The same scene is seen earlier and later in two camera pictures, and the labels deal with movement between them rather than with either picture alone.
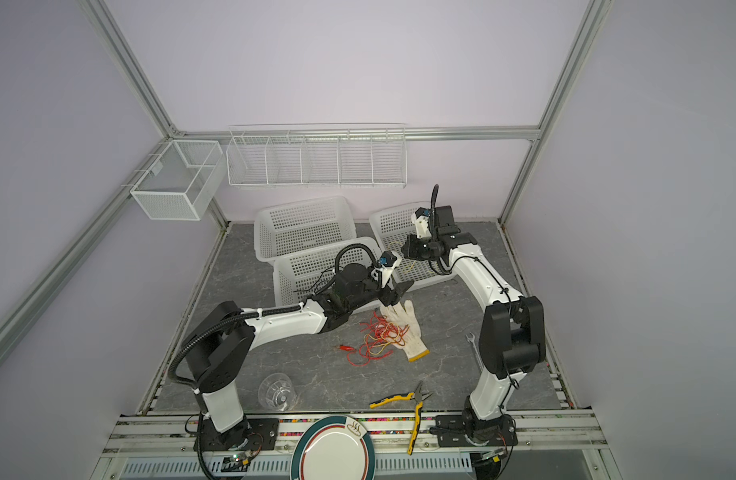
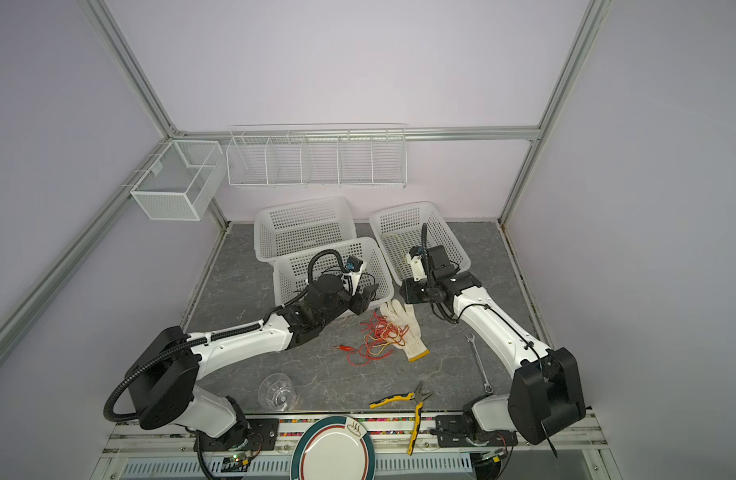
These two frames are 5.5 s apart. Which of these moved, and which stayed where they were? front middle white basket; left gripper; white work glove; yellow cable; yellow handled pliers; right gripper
Moved: right gripper; left gripper
Stayed: yellow handled pliers; white work glove; yellow cable; front middle white basket
